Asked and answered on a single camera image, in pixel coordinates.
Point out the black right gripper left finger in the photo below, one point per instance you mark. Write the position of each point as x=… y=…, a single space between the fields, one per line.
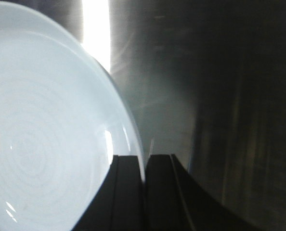
x=118 y=204

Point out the white round plate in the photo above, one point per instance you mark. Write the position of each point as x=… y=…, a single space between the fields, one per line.
x=62 y=120

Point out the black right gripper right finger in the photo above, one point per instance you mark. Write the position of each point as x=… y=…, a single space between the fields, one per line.
x=175 y=202

